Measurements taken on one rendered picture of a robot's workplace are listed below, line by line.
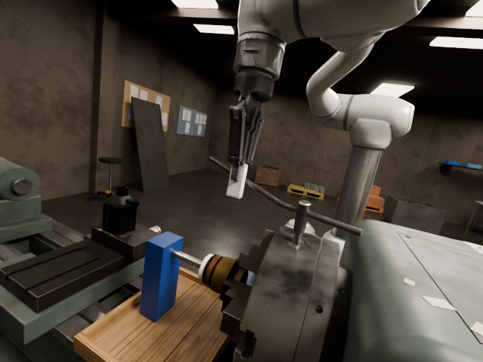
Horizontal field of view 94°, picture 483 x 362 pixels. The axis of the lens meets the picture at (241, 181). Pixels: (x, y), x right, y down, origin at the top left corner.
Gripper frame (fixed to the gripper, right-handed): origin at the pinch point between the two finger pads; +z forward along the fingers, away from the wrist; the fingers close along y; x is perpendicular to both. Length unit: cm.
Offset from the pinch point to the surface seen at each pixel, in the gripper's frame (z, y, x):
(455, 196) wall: 21, -799, 361
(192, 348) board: 44.0, -1.6, -4.6
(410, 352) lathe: 9.8, 16.9, 27.9
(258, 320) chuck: 19.5, 9.8, 11.8
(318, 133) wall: -96, -743, -53
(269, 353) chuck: 23.1, 10.6, 14.7
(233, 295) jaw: 22.2, 3.2, 4.8
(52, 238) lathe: 44, -12, -83
